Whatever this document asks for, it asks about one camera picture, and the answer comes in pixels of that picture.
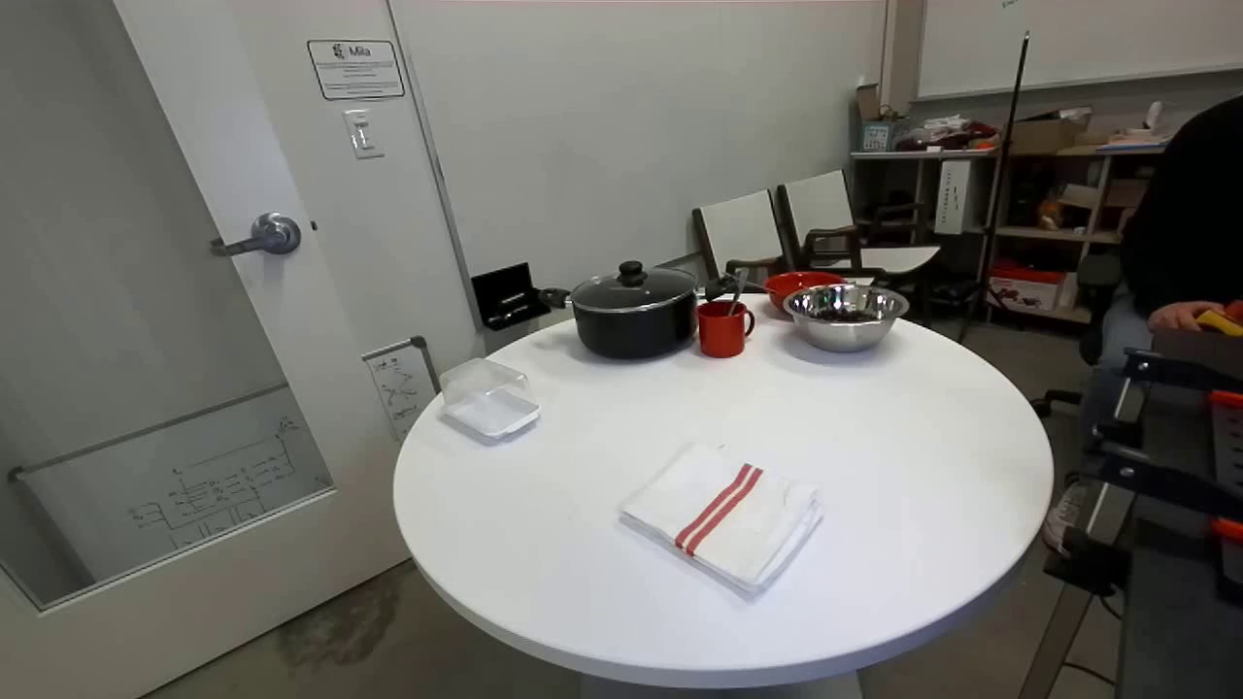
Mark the black pot with lid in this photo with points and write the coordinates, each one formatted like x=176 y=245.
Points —
x=640 y=314

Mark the red mug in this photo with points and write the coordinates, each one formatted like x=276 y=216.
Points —
x=723 y=330

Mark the clear plastic container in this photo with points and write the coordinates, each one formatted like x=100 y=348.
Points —
x=486 y=401

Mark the steel bowl with beans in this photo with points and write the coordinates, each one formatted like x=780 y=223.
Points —
x=843 y=315

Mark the white folding chair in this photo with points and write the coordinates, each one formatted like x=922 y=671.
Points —
x=807 y=223

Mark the storage shelf with clutter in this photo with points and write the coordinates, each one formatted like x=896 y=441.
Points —
x=1037 y=223

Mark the white door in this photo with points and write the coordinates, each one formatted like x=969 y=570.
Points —
x=191 y=447

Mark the black robot cart with clamps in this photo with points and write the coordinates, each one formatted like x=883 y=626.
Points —
x=1163 y=538

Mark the person in black top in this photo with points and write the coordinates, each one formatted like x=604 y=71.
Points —
x=1182 y=249

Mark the black wall file holder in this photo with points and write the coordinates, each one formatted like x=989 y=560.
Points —
x=508 y=297

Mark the small whiteboard leaning on wall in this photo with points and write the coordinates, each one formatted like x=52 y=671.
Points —
x=407 y=384

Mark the silver door handle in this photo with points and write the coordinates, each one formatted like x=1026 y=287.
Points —
x=273 y=235

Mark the wall sign and light switch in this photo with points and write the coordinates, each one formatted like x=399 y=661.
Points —
x=354 y=71

